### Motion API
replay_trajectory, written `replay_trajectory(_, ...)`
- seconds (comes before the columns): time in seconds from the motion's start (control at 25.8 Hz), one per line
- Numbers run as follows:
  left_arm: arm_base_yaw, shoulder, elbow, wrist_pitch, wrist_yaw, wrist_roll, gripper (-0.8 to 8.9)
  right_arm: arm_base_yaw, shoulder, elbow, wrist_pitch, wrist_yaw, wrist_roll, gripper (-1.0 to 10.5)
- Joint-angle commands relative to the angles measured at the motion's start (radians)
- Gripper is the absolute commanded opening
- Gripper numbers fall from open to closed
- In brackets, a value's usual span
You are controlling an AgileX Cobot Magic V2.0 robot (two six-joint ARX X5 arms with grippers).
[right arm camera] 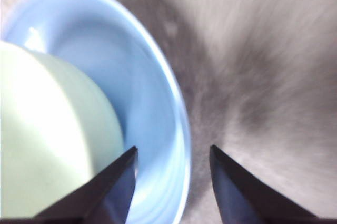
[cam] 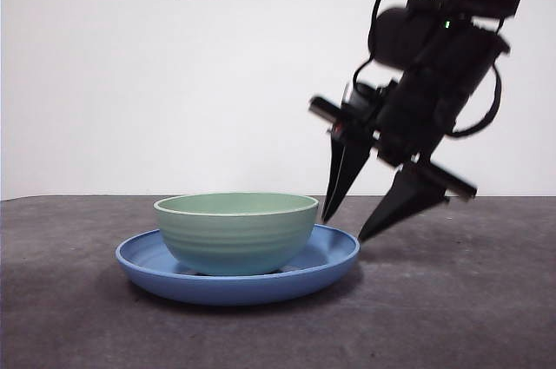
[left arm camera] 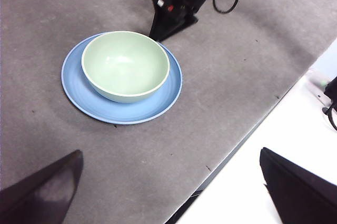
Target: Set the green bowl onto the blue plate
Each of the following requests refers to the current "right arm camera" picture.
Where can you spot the blue plate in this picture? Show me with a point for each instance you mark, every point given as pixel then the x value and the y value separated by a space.
pixel 147 97

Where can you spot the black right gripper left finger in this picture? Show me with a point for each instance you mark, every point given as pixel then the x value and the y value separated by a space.
pixel 105 195

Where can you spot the green ribbed bowl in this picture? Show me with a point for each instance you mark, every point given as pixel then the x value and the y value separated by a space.
pixel 44 129

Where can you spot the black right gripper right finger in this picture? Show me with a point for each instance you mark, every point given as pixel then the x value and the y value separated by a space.
pixel 245 195

